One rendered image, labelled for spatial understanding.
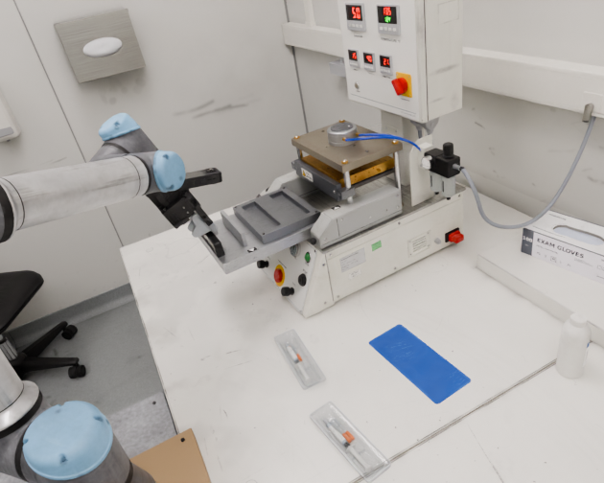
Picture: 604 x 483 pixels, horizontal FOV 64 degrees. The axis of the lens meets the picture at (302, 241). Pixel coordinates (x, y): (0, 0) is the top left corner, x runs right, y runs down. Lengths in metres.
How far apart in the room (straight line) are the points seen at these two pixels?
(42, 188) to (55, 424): 0.37
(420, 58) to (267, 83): 1.65
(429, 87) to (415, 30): 0.14
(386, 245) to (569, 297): 0.44
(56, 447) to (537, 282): 1.05
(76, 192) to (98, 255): 2.03
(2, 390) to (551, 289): 1.12
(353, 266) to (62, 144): 1.73
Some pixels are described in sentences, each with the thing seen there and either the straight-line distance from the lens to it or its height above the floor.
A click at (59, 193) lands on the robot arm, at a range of 0.78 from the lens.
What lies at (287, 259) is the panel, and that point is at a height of 0.85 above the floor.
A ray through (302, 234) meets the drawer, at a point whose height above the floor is 0.96.
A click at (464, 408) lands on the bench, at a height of 0.75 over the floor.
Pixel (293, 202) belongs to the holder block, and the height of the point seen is 0.98.
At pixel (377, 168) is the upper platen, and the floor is 1.05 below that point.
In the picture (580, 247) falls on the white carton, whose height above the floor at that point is 0.87.
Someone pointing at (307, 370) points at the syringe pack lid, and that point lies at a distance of 1.12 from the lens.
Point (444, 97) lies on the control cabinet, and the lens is 1.27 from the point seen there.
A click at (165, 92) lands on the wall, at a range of 2.60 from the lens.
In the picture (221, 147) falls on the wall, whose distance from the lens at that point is 2.74.
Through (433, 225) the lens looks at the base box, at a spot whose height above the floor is 0.85.
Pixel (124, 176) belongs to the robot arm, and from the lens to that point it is 0.87.
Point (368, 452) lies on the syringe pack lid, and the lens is 0.98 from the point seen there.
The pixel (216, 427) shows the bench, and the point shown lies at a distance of 1.11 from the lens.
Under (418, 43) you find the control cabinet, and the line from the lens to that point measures 1.19.
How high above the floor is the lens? 1.59
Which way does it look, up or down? 32 degrees down
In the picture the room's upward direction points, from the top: 11 degrees counter-clockwise
